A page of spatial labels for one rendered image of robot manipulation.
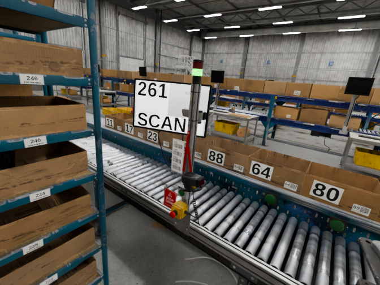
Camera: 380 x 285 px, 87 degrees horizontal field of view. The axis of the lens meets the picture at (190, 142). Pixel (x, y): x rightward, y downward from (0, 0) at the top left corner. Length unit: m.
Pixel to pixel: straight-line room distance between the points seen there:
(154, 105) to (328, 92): 5.14
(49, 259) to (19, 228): 0.21
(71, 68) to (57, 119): 0.19
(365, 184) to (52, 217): 1.83
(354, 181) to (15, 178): 1.89
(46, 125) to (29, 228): 0.39
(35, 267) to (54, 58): 0.81
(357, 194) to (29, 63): 1.67
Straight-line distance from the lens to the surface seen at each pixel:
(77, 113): 0.91
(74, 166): 0.97
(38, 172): 0.92
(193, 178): 1.05
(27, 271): 1.12
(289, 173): 1.55
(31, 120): 0.86
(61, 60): 0.87
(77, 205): 1.04
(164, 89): 1.23
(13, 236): 1.01
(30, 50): 0.85
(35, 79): 0.82
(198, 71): 1.02
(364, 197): 1.56
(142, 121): 1.30
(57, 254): 1.14
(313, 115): 5.75
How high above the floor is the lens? 1.57
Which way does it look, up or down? 17 degrees down
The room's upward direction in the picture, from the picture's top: 5 degrees clockwise
